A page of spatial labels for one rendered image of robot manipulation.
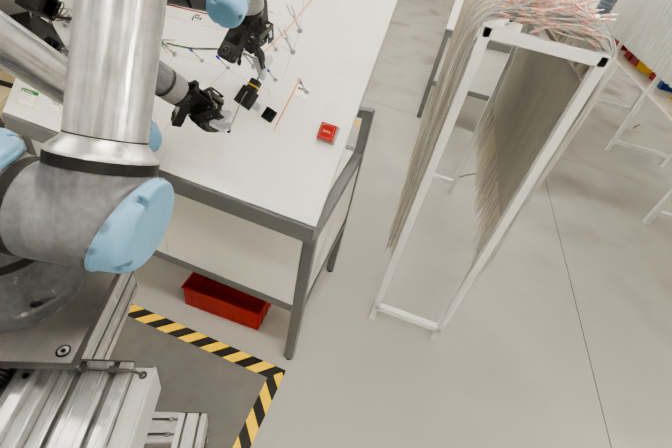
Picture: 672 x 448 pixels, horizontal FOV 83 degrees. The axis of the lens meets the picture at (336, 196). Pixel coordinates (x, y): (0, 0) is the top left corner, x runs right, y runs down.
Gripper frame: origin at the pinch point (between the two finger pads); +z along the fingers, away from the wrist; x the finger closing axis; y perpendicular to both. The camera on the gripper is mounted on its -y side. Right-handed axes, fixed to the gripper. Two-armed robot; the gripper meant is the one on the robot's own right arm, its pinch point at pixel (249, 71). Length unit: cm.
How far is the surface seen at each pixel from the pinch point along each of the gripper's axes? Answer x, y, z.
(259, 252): -24, -30, 48
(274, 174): -18.7, -13.3, 20.5
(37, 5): 70, -17, 6
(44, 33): 62, -22, 9
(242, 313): -23, -46, 100
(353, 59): -19.3, 26.0, 2.3
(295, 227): -33.4, -21.9, 25.3
